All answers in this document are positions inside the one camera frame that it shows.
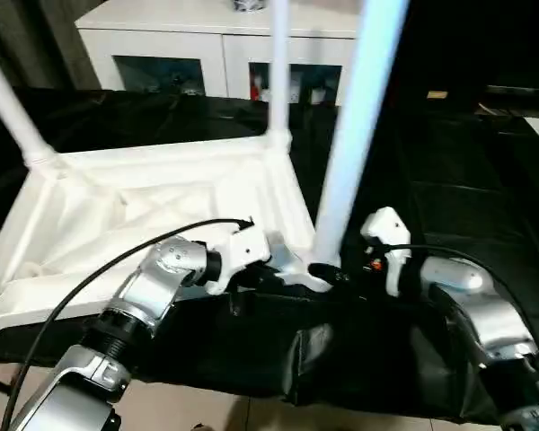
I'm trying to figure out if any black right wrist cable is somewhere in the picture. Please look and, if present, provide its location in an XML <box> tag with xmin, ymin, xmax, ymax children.
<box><xmin>376</xmin><ymin>243</ymin><xmax>539</xmax><ymax>360</ymax></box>

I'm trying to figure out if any black speaker with yellow label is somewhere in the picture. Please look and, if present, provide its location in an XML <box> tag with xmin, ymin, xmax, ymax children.
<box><xmin>376</xmin><ymin>0</ymin><xmax>489</xmax><ymax>113</ymax></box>

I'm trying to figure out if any grey curtain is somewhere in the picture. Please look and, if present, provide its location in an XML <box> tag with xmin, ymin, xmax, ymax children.
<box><xmin>0</xmin><ymin>0</ymin><xmax>102</xmax><ymax>91</ymax></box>

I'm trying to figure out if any white plastic table leg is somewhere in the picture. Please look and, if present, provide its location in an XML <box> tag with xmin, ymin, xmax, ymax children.
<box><xmin>312</xmin><ymin>0</ymin><xmax>412</xmax><ymax>266</ymax></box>
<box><xmin>0</xmin><ymin>42</ymin><xmax>62</xmax><ymax>174</ymax></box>
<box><xmin>267</xmin><ymin>0</ymin><xmax>294</xmax><ymax>152</ymax></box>

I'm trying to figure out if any white cabinet with glass doors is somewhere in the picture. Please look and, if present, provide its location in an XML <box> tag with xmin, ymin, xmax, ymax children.
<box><xmin>74</xmin><ymin>0</ymin><xmax>360</xmax><ymax>108</ymax></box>

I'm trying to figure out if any white plastic table top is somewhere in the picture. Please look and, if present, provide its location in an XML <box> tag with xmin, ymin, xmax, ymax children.
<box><xmin>0</xmin><ymin>134</ymin><xmax>342</xmax><ymax>342</ymax></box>

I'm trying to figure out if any black mat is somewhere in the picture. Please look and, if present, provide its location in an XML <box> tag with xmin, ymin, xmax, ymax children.
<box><xmin>0</xmin><ymin>87</ymin><xmax>539</xmax><ymax>426</ymax></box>

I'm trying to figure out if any brown low console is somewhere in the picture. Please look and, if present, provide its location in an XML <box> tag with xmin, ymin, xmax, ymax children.
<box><xmin>484</xmin><ymin>84</ymin><xmax>539</xmax><ymax>118</ymax></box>

